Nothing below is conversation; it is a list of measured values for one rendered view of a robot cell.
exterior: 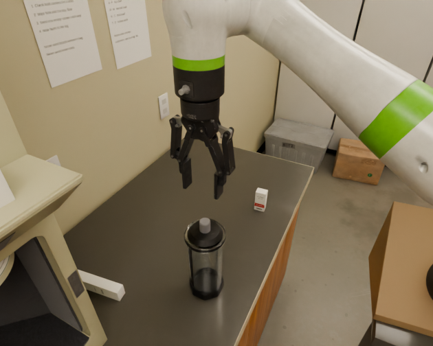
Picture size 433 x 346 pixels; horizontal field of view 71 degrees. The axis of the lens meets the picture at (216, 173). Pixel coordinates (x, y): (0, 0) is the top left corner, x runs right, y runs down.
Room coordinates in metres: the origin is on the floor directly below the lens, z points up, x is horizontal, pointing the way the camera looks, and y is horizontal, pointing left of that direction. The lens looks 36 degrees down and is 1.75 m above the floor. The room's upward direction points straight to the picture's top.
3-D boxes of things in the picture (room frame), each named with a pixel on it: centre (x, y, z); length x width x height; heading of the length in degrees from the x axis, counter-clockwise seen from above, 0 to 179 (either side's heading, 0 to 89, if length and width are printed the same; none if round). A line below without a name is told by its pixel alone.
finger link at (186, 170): (0.56, 0.07, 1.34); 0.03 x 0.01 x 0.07; 153
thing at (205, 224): (0.54, 0.03, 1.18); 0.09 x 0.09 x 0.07
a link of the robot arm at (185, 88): (0.54, 0.03, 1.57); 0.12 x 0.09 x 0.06; 153
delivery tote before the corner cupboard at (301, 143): (2.68, -0.83, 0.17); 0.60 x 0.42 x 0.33; 61
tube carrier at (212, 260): (0.54, 0.03, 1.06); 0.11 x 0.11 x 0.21
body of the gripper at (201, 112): (0.54, 0.03, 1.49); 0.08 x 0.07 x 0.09; 63
